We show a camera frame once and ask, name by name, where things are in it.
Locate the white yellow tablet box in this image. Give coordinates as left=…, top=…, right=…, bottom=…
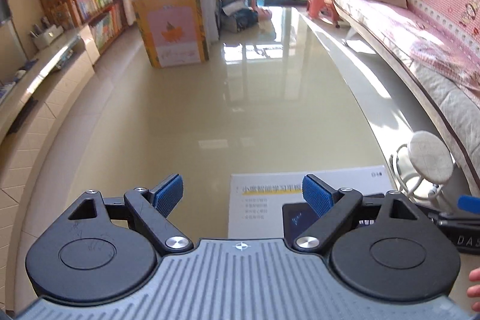
left=228, top=166, right=393, bottom=241

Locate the person's right hand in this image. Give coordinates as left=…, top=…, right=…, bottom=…
left=466, top=268, right=480, bottom=299

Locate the white round stool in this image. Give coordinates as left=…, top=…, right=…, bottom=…
left=389, top=131, right=454, bottom=202

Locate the white sofa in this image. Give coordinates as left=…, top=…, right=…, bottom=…
left=334, top=0, right=479, bottom=195

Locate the pink quilted sofa cover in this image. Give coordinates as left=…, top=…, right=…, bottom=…
left=335, top=0, right=479, bottom=91

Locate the yellow pink book box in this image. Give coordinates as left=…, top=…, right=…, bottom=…
left=133, top=0, right=209, bottom=68

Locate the red plastic stool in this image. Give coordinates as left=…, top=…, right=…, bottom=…
left=307, top=0, right=340, bottom=28

